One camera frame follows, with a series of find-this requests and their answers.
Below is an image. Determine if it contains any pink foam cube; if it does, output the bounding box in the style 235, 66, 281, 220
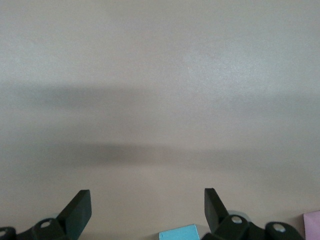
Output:
303, 210, 320, 240

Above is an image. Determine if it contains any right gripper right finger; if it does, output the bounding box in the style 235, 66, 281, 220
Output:
201, 187, 305, 240

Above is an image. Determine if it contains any blue foam cube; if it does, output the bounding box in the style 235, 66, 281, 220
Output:
158, 223, 200, 240

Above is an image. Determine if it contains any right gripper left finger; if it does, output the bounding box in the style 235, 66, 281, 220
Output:
18, 189, 92, 240

